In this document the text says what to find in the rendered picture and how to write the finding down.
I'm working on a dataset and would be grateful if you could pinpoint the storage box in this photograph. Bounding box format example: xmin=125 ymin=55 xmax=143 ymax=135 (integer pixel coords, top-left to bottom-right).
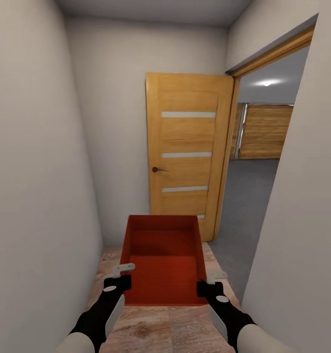
xmin=120 ymin=214 xmax=209 ymax=306

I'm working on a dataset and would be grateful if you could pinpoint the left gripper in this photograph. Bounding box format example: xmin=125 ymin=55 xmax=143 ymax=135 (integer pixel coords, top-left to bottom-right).
xmin=104 ymin=275 xmax=132 ymax=291

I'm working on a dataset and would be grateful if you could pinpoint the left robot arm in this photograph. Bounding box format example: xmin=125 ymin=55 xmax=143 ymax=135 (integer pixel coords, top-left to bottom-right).
xmin=53 ymin=263 xmax=135 ymax=353

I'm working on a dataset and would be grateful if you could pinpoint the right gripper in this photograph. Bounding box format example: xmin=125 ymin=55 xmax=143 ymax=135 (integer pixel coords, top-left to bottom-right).
xmin=197 ymin=280 xmax=223 ymax=299

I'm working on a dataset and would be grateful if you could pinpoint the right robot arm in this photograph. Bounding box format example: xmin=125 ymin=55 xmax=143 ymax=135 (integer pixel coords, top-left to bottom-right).
xmin=197 ymin=271 xmax=300 ymax=353

